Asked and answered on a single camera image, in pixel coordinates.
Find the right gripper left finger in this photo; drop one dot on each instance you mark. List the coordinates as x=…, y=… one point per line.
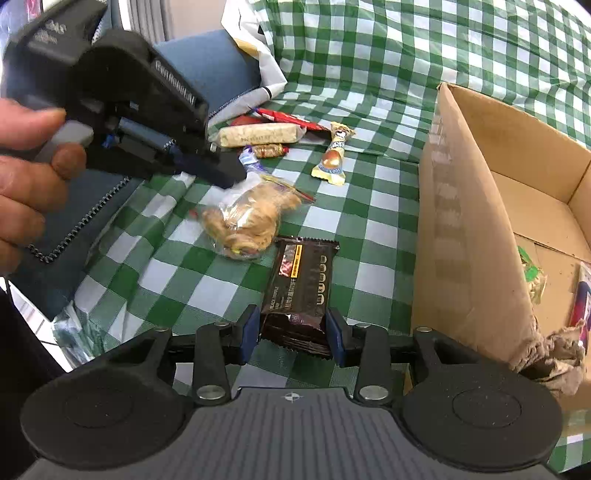
x=218, y=345

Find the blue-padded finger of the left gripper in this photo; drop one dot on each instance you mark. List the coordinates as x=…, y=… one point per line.
x=223, y=170

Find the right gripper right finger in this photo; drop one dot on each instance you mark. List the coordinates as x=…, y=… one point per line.
x=366, y=347

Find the purple candy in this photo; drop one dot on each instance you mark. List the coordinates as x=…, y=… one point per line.
x=251, y=163

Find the beige cereal bar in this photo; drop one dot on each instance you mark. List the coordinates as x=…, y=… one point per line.
x=259, y=134

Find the clear bag of cookies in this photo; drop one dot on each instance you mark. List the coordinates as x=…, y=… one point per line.
x=243, y=224

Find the long red snack wrapper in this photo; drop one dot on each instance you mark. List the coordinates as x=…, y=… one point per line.
x=261, y=115

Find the dark brown chocolate wafer pack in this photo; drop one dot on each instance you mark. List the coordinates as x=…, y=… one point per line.
x=297, y=295

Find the person's left hand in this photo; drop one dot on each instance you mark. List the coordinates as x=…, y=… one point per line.
x=29, y=190

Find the small gold red candy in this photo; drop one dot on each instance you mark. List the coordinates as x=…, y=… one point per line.
x=267, y=151

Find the yellow wrapped bun snack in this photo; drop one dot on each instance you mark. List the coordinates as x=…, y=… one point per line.
x=330, y=167

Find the green white checkered cloth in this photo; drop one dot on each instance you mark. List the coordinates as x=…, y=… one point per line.
x=374, y=65

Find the white grey paper bag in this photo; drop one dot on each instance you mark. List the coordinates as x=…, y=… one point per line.
x=239, y=20

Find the cardboard box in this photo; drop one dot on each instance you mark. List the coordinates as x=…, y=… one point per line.
x=493, y=178

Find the green snack packet in box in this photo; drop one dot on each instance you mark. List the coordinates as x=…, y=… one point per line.
x=535, y=277

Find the red blue packet in box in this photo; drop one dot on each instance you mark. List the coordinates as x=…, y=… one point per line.
x=580, y=314

